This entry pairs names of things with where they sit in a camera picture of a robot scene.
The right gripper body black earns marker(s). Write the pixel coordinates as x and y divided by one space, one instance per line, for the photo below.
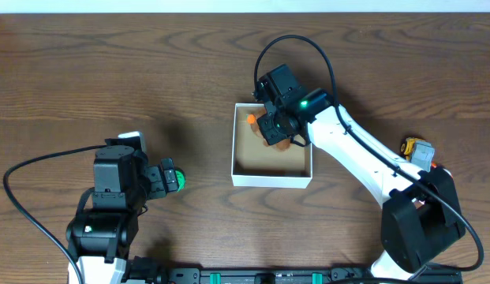
275 127

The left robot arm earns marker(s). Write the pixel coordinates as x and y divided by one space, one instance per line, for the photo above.
106 220

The white cardboard box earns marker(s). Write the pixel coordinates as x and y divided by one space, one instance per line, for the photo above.
255 165

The yellow grey toy truck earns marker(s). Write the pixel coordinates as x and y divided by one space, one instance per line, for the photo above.
418 152

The brown plush toy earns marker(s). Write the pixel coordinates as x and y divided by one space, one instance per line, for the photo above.
252 121

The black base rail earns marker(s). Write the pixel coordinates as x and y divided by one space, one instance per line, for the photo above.
307 276

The green round lid toy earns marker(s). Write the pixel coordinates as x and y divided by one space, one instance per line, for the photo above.
180 175

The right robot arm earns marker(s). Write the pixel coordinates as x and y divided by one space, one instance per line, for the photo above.
421 215

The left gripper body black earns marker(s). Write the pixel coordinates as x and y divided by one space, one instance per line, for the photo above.
168 180

